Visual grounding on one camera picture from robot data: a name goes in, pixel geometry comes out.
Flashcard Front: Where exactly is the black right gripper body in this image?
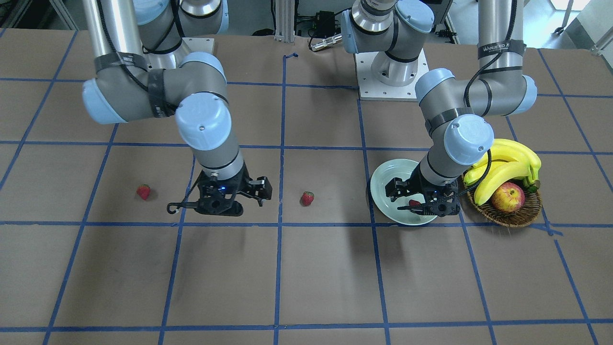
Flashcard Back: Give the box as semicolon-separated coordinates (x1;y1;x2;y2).
196;164;273;216

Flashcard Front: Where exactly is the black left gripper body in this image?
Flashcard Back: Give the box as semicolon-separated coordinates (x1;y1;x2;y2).
385;169;461;217

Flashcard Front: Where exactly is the red strawberry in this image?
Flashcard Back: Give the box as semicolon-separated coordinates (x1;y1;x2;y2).
136;184;151;200
300;191;315;206

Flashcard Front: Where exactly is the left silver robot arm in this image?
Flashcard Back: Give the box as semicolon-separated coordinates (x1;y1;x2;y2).
340;0;537;217

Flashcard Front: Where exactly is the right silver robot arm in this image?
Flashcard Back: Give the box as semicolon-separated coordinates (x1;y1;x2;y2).
82;0;273;217

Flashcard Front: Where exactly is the pale green plate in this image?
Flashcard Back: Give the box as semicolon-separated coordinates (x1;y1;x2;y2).
370;159;437;226

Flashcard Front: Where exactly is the red yellow apple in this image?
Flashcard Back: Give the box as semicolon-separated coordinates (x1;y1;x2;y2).
490;183;525;213

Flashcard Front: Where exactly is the yellow banana bunch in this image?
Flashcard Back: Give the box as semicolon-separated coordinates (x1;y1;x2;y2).
464;138;542;206

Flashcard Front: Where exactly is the brown wicker basket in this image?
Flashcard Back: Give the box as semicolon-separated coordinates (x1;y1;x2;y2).
466;190;542;228

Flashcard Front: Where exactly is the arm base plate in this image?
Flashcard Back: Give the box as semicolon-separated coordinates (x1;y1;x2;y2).
354;50;429;102
180;37;215;55

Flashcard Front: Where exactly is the aluminium frame post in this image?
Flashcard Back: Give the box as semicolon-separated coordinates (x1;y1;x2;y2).
272;0;296;45

